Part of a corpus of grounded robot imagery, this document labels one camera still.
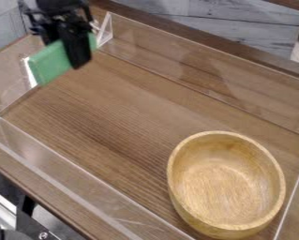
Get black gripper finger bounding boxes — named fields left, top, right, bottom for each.
left=42, top=23, right=59, bottom=45
left=58, top=22, right=91, bottom=68

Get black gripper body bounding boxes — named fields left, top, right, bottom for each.
left=22, top=0, right=94, bottom=37

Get green rectangular block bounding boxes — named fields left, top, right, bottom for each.
left=28, top=33, right=98, bottom=85

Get brown wooden bowl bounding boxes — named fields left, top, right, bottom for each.
left=167, top=130, right=288, bottom=240

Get clear acrylic tray walls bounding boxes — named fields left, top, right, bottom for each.
left=0, top=8, right=299, bottom=240

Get clear acrylic corner bracket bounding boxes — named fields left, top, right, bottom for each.
left=90, top=12, right=113, bottom=48

